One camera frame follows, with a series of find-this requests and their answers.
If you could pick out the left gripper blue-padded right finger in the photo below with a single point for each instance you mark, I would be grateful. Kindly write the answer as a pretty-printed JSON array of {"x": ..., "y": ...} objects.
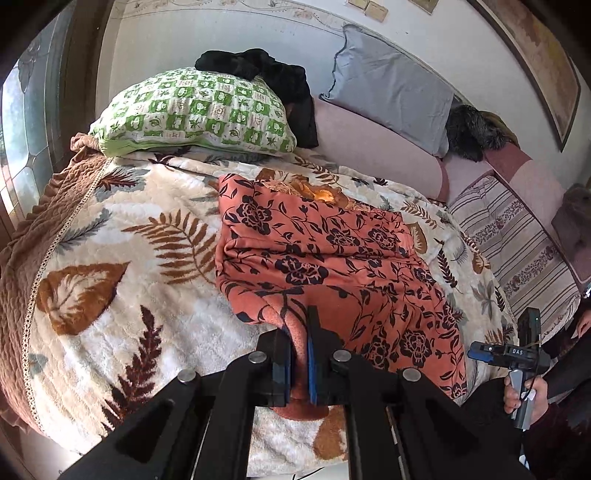
[{"x": 400, "y": 425}]

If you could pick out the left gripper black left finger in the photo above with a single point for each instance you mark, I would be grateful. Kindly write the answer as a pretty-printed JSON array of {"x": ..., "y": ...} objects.
[{"x": 196, "y": 427}]

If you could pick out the orange floral garment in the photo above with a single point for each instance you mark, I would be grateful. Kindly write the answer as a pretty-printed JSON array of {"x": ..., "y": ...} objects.
[{"x": 281, "y": 254}]

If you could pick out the striped floral pillow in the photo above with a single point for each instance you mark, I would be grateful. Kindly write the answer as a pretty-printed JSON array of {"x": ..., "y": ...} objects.
[{"x": 524, "y": 258}]

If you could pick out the pink quilted cushion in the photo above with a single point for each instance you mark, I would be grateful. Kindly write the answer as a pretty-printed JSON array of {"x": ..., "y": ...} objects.
[{"x": 564, "y": 213}]

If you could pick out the leaf-patterned fleece blanket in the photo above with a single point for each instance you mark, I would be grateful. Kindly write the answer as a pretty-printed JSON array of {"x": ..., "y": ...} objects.
[{"x": 108, "y": 290}]

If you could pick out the dark furry cushion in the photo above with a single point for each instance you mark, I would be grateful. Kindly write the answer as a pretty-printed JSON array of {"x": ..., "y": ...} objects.
[{"x": 470, "y": 134}]

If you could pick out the pink bolster cushion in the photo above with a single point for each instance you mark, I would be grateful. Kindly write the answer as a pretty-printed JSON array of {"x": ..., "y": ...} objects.
[{"x": 350, "y": 140}]

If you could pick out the green checkered pillow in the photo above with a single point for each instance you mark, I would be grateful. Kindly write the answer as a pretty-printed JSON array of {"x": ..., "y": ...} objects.
[{"x": 187, "y": 107}]

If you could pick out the grey pillow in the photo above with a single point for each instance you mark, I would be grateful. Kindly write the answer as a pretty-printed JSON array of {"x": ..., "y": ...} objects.
[{"x": 377, "y": 81}]

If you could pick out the large framed picture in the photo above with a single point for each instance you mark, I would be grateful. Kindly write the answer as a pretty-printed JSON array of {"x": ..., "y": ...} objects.
[{"x": 541, "y": 56}]

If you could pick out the black garment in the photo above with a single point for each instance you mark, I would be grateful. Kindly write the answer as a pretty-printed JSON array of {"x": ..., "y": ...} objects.
[{"x": 288, "y": 82}]

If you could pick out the brown wooden door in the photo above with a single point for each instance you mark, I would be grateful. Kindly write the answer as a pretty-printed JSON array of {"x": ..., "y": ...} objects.
[{"x": 50, "y": 54}]

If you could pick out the framed wall plaque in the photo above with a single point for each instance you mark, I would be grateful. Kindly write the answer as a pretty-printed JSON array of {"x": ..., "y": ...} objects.
[{"x": 426, "y": 5}]

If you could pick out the beige wall switches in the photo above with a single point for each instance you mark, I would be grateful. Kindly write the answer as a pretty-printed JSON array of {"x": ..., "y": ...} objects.
[{"x": 371, "y": 9}]

